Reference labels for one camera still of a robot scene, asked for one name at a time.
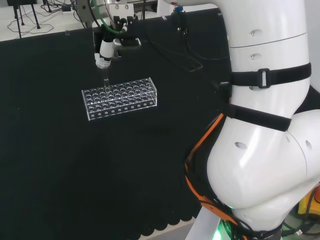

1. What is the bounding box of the orange cable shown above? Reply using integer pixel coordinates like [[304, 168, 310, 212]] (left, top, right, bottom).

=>
[[184, 112, 240, 227]]

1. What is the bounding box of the metal post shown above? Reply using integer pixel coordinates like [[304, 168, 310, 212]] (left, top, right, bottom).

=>
[[75, 0, 95, 29]]

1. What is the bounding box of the black tripod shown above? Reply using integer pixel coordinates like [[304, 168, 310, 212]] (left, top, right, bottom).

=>
[[6, 0, 41, 39]]

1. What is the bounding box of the black bench cloth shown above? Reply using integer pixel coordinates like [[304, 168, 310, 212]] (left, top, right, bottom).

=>
[[0, 7, 233, 238]]

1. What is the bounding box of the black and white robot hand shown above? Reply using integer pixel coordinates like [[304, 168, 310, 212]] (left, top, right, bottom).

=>
[[93, 30, 119, 70]]

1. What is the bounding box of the black cable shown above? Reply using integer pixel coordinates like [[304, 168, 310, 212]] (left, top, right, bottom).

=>
[[143, 14, 231, 97]]

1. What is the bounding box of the clear glass test tube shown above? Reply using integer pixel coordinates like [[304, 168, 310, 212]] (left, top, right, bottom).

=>
[[102, 67, 112, 95]]

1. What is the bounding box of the clear acrylic test tube rack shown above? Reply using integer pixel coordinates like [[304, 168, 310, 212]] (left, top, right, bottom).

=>
[[81, 77, 159, 122]]

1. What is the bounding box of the green cable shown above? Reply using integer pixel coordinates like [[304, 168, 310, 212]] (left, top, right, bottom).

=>
[[89, 0, 127, 35]]

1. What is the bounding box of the yellow stop button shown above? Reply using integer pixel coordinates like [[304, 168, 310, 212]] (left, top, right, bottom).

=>
[[296, 184, 320, 216]]

